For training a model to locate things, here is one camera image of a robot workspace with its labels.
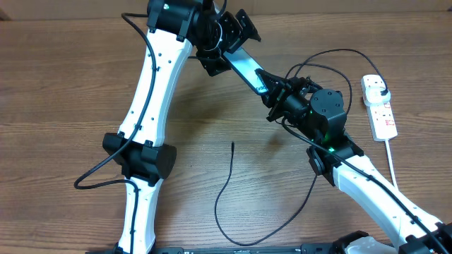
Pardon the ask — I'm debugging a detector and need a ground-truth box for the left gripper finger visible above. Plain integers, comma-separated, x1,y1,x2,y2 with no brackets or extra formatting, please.
235,9,261,42
219,11,244,53

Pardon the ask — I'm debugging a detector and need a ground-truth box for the Samsung Galaxy smartphone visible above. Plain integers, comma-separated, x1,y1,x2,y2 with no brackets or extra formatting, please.
223,47,268,95

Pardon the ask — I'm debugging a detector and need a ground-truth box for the black USB charging cable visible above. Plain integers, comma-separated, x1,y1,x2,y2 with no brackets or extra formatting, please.
214,48,389,247

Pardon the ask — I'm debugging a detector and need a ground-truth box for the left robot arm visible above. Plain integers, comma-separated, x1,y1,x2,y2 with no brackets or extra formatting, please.
102,1,268,253

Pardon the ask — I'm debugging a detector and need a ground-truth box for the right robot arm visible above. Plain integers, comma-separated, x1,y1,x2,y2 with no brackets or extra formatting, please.
255,68,451,253

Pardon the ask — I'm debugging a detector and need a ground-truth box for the white charger plug adapter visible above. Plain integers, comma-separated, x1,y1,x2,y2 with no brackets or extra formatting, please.
363,87,391,107

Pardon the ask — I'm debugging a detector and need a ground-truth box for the white power strip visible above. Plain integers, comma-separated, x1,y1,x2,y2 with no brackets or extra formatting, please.
361,74,398,141

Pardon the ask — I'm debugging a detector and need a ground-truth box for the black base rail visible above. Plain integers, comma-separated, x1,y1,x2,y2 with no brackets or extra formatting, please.
84,231,400,254

